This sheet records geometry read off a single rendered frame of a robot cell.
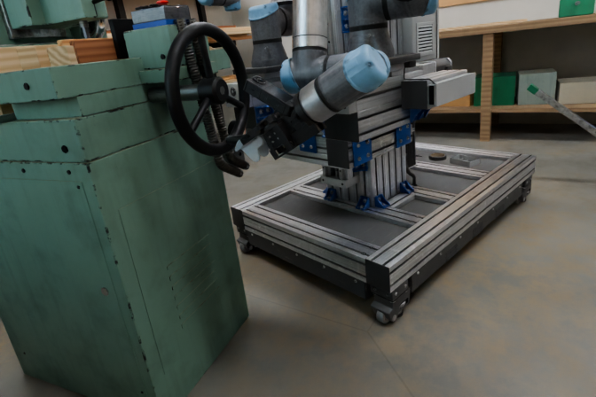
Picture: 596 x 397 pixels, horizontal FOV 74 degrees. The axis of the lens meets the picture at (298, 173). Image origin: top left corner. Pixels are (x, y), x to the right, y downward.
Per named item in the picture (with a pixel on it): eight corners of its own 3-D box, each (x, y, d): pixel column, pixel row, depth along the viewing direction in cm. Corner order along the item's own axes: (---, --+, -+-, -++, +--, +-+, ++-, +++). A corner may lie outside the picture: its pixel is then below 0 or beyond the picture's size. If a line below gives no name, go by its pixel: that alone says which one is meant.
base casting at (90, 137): (84, 164, 78) (71, 119, 75) (-69, 160, 102) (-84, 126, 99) (214, 117, 117) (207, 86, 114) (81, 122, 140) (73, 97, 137)
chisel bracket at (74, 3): (87, 24, 91) (75, -16, 88) (47, 32, 96) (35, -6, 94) (112, 24, 97) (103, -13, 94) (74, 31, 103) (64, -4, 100)
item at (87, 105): (82, 116, 78) (76, 97, 76) (16, 120, 86) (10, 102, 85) (203, 88, 112) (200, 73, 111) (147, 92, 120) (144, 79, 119)
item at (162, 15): (167, 25, 86) (161, -3, 85) (129, 31, 91) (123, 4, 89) (202, 24, 98) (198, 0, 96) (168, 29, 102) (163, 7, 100)
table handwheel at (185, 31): (160, 26, 69) (242, 16, 93) (81, 39, 77) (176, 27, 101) (199, 176, 79) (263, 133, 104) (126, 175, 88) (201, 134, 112)
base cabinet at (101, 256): (164, 428, 100) (85, 164, 78) (21, 375, 124) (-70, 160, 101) (251, 315, 139) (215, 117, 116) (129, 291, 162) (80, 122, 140)
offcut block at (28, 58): (22, 70, 77) (15, 48, 76) (23, 70, 80) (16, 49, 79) (41, 68, 79) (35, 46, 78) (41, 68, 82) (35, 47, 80)
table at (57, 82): (92, 97, 69) (82, 62, 67) (-12, 105, 81) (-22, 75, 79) (257, 65, 121) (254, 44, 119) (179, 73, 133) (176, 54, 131)
